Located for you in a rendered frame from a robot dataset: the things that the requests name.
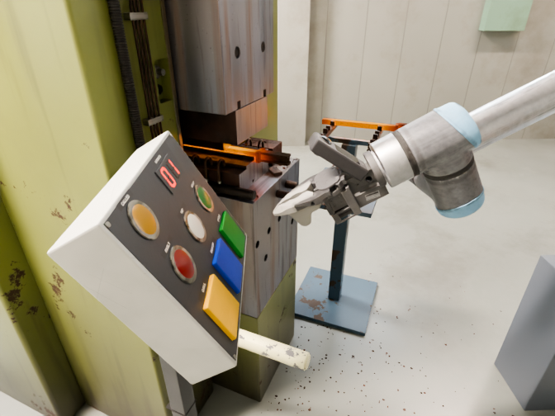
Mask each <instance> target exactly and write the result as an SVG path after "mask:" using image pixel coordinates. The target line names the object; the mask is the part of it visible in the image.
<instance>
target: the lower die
mask: <svg viewBox="0 0 555 416"><path fill-rule="evenodd" d="M232 146H236V147H241V148H247V149H257V150H259V149H261V148H259V149H258V147H253V146H245V145H242V144H238V145H234V144H233V145H232ZM183 151H184V152H186V154H187V156H188V157H189V158H190V160H191V157H192V156H193V155H194V154H198V155H199V157H200V163H197V156H195V157H194V159H193V163H194V165H195V167H196V168H197V170H198V171H199V172H200V174H201V175H202V176H203V177H204V178H205V172H204V159H205V157H206V156H211V158H212V163H213V165H210V159H208V160H207V161H206V168H207V176H208V178H209V182H216V183H218V174H217V162H218V160H219V159H220V158H223V159H224V160H225V168H223V162H222V161H221V163H220V171H221V181H222V184H225V185H230V186H234V187H242V188H246V189H248V188H249V187H250V186H251V185H252V184H254V183H255V182H256V181H257V180H258V179H259V178H260V177H262V176H263V175H264V174H265V173H266V172H267V171H268V163H265V162H260V163H256V162H255V156H253V155H248V154H238V153H233V152H228V151H223V150H217V149H208V148H203V147H197V146H191V145H186V144H184V145H183ZM253 180H254V182H252V181H253Z"/></svg>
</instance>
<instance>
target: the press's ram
mask: <svg viewBox="0 0 555 416"><path fill-rule="evenodd" d="M164 6H165V12H166V19H167V25H168V37H169V44H170V50H171V56H172V63H173V75H174V82H175V88H176V94H177V101H178V109H179V110H185V111H198V112H205V113H212V114H219V115H227V114H229V113H231V112H232V111H236V110H237V109H238V108H241V107H243V106H246V105H248V104H250V103H251V102H254V101H257V100H258V99H260V98H262V97H263V96H267V95H268V94H270V93H272V92H273V0H164Z"/></svg>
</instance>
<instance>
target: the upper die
mask: <svg viewBox="0 0 555 416"><path fill-rule="evenodd" d="M178 113H179V120H180V126H181V132H182V137H186V138H192V139H202V140H207V141H213V142H219V143H224V144H234V145H238V144H240V143H242V142H244V141H245V140H247V139H248V138H249V137H251V136H252V135H255V134H256V133H258V132H259V131H260V130H262V129H263V128H265V127H267V126H268V96H263V97H262V98H260V99H258V100H257V101H254V102H251V103H250V104H248V105H246V106H243V107H241V108H238V109H237V110H236V111H232V112H231V113H229V114H227V115H219V114H212V113H205V112H198V111H185V110H178Z"/></svg>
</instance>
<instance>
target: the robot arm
mask: <svg viewBox="0 0 555 416"><path fill-rule="evenodd" d="M553 113H555V70H554V71H552V72H551V73H548V74H546V75H544V76H542V77H541V78H538V79H536V80H534V81H533V82H531V83H528V84H526V85H524V86H522V87H519V88H517V89H515V90H514V91H512V92H509V93H507V94H505V95H504V96H502V97H499V98H497V99H495V100H494V101H492V102H489V103H487V104H486V105H484V106H481V107H479V108H477V109H476V110H474V111H471V112H469V113H468V112H467V111H466V110H465V109H464V108H463V107H462V106H460V105H459V104H457V103H455V102H450V103H447V104H445V105H443V106H441V107H439V108H434V109H433V110H432V111H431V112H429V113H428V114H426V115H424V116H422V117H420V118H418V119H416V120H414V121H412V122H411V123H409V124H407V125H404V126H402V127H401V128H400V129H398V130H395V131H393V132H391V133H390V134H388V135H386V136H384V137H382V138H380V139H378V140H376V141H374V142H372V143H371V144H370V145H369V148H370V150H371V152H370V150H368V151H367V152H365V153H363V157H364V158H365V160H366V163H364V162H363V161H362V160H360V159H358V158H356V157H355V156H353V155H352V154H350V153H349V152H347V151H346V150H344V149H342V148H340V147H339V146H338V145H337V144H335V143H333V142H331V141H330V139H329V138H328V137H326V136H323V135H320V134H319V133H317V132H315V133H313V135H312V136H311V137H310V138H309V140H308V143H309V147H310V151H311V152H313V154H315V155H316V156H319V157H321V158H323V159H324V160H326V161H327V162H329V163H331V164H333V165H334V166H335V167H330V168H327V169H325V170H323V171H321V172H319V173H317V174H315V175H313V176H311V177H309V178H307V179H306V180H305V181H303V182H302V183H300V184H299V185H298V186H296V187H295V188H294V189H292V191H291V192H289V193H288V194H287V195H286V196H285V197H284V198H283V199H282V200H281V201H280V202H279V203H278V204H277V206H276V208H275V209H274V211H273V214H274V216H281V215H290V216H291V217H292V218H293V219H294V220H295V221H296V222H298V223H299V224H300V225H302V226H307V225H309V224H310V223H311V214H312V212H314V211H316V210H318V209H320V206H321V203H323V202H324V203H325V208H326V210H327V211H328V212H329V214H330V215H331V216H332V218H333V219H334V221H335V223H336V224H337V225H338V224H340V223H342V222H344V221H346V220H349V219H351V218H353V217H354V216H356V215H359V214H361V213H362V211H361V208H362V207H364V206H366V205H368V204H370V203H372V202H374V201H376V200H378V199H380V198H382V197H384V196H386V195H388V194H389V191H388V190H387V187H386V185H387V183H388V184H389V186H390V187H395V186H397V185H399V184H401V183H403V182H406V181H410V182H411V183H413V184H414V185H415V186H417V188H419V189H420V190H421V191H422V192H423V193H424V194H426V195H427V196H428V197H430V198H431V199H432V200H433V201H434V204H435V205H434V207H435V209H436V210H437V211H438V212H439V213H440V214H441V215H442V216H444V217H446V218H451V219H457V218H462V217H466V216H469V215H471V214H473V213H475V212H476V211H478V210H479V209H480V208H481V206H482V205H483V203H484V201H485V194H484V190H485V189H484V186H483V185H482V184H481V179H480V176H479V172H478V170H477V165H476V161H475V158H474V155H473V154H474V153H475V152H477V151H479V150H481V149H484V148H485V147H487V146H489V145H491V144H494V143H495V142H497V141H499V140H501V139H504V138H505V137H507V136H509V135H512V134H514V133H515V132H517V131H519V130H522V129H523V128H525V127H527V126H529V125H532V124H533V123H535V122H537V121H540V120H542V119H543V118H545V117H547V116H550V115H552V114H553ZM351 213H353V215H351V216H349V217H347V218H345V219H343V220H341V218H343V217H345V216H346V215H349V214H351Z"/></svg>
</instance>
